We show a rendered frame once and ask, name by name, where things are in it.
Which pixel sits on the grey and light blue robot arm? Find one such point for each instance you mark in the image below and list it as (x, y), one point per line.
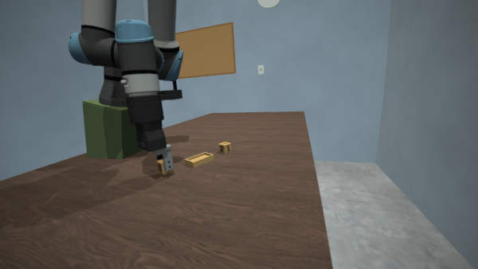
(138, 46)

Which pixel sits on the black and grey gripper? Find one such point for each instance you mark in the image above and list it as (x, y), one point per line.
(146, 112)

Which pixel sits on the tan wooden cube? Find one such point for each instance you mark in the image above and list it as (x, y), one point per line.
(161, 169)
(224, 147)

